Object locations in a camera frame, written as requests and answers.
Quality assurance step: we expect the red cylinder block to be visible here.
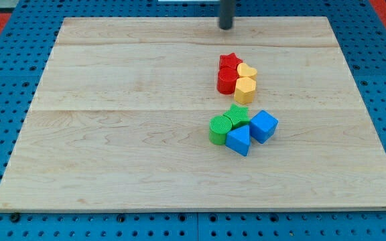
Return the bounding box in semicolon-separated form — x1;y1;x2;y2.
216;68;238;94

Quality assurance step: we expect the light wooden board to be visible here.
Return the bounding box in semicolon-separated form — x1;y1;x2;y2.
0;17;386;213

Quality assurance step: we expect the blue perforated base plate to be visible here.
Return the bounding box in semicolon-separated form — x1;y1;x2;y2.
0;0;386;240

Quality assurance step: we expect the yellow hexagon block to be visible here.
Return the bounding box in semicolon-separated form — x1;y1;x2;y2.
234;77;257;104

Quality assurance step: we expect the yellow heart block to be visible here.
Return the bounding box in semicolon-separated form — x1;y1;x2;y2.
237;62;258;80

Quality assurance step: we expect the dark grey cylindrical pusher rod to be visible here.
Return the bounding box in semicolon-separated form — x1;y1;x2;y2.
218;0;235;30

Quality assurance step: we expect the blue triangle block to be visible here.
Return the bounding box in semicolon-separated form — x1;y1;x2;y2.
225;125;250;157

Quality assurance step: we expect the red star block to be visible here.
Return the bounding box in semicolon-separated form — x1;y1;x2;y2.
219;53;243;70

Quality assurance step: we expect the green star block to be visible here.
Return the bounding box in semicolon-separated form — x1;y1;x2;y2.
223;104;250;129

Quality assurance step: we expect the blue cube block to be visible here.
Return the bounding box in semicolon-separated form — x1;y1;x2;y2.
249;110;279;144

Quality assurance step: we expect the green cylinder block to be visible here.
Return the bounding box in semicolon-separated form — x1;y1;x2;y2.
208;115;233;145

